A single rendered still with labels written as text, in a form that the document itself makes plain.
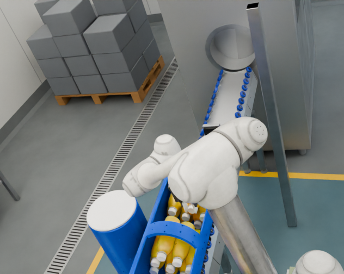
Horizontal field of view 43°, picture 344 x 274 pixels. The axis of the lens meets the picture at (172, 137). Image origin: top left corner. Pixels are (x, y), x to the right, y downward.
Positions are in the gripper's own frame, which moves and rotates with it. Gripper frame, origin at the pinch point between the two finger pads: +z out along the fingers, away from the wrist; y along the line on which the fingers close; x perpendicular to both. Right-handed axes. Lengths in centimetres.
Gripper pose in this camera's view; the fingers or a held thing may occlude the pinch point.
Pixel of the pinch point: (190, 206)
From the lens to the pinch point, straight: 203.3
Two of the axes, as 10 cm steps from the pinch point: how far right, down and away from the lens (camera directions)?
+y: -9.2, 0.5, 3.8
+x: -2.5, 6.5, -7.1
